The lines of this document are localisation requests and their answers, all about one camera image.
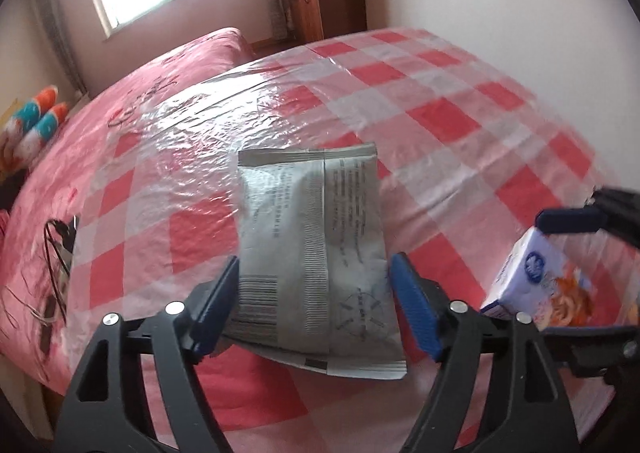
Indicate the grey curtain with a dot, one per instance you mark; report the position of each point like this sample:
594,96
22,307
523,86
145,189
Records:
57,33

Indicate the cartoon bear tissue box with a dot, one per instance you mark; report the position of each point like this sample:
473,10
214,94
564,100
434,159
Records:
540,278

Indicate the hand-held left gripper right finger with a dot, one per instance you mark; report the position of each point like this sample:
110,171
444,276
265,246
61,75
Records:
415,308

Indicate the pink checked tablecloth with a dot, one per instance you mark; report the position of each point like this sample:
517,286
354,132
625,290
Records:
450,123

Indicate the grey wet wipes pack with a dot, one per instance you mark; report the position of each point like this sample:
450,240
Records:
310,243

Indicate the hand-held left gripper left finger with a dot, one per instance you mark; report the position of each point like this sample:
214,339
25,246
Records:
220,305

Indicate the pink sheeted bed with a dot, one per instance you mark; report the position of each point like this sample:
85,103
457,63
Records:
150,83

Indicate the patterned curtain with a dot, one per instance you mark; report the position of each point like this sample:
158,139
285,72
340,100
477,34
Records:
280,10

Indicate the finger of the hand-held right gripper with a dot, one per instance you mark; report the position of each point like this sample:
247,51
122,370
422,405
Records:
570,220
600,348

